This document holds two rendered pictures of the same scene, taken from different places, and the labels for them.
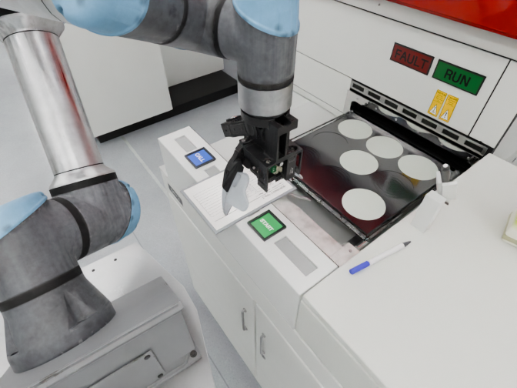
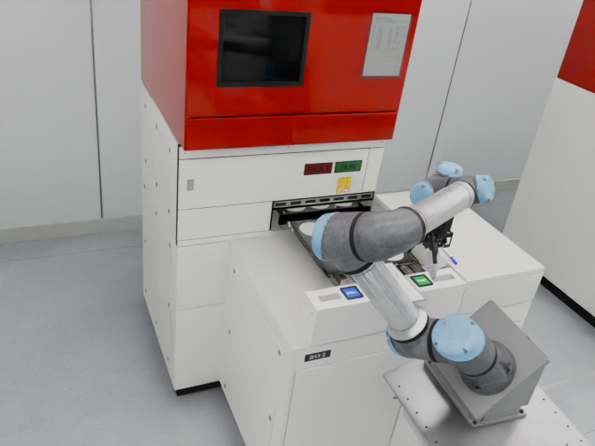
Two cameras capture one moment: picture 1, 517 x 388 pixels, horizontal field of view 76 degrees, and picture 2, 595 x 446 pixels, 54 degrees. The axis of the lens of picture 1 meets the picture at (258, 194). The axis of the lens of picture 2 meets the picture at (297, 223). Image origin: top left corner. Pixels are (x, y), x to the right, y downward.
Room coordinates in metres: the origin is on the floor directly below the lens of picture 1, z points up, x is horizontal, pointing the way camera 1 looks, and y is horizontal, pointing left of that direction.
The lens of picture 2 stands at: (0.56, 1.63, 2.03)
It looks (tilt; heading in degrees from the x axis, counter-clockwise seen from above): 30 degrees down; 280
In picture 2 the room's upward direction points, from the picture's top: 8 degrees clockwise
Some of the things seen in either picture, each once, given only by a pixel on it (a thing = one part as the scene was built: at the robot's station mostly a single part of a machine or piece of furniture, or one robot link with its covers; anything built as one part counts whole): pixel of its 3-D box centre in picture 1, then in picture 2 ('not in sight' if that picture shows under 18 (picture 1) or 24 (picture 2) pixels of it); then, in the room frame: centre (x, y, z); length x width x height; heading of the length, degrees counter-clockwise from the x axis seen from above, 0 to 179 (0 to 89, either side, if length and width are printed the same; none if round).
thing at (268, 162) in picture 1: (267, 142); (436, 228); (0.41, -0.01, 1.16); 0.09 x 0.08 x 0.12; 37
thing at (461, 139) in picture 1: (409, 113); (324, 199); (0.82, -0.43, 0.96); 0.44 x 0.01 x 0.02; 37
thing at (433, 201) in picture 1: (437, 199); not in sight; (0.41, -0.33, 1.03); 0.06 x 0.04 x 0.13; 127
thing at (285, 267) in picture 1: (232, 211); (384, 304); (0.51, 0.06, 0.89); 0.55 x 0.09 x 0.14; 37
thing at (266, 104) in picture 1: (267, 91); not in sight; (0.42, -0.01, 1.24); 0.08 x 0.08 x 0.05
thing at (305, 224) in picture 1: (287, 220); not in sight; (0.50, -0.07, 0.87); 0.36 x 0.08 x 0.03; 37
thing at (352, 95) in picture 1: (401, 132); (322, 214); (0.81, -0.43, 0.89); 0.44 x 0.02 x 0.10; 37
